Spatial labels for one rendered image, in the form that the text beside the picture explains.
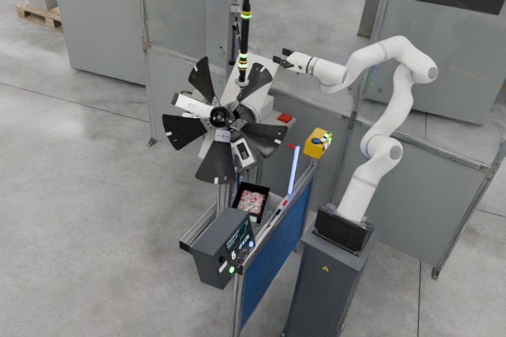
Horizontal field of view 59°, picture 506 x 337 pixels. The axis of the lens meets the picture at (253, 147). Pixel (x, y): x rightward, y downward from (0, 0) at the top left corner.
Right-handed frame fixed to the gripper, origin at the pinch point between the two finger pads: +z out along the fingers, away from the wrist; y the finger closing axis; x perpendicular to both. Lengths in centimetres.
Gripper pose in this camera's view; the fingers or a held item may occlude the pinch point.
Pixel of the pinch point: (279, 55)
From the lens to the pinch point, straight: 206.8
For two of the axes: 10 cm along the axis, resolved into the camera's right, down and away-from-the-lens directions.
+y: 5.0, -5.2, 7.0
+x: 0.8, -7.7, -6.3
